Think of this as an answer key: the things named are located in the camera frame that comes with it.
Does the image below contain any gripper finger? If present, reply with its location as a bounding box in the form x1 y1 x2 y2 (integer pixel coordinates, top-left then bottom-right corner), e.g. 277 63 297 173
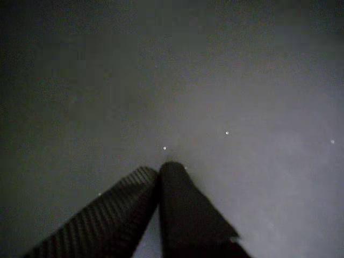
23 166 159 258
159 161 252 258

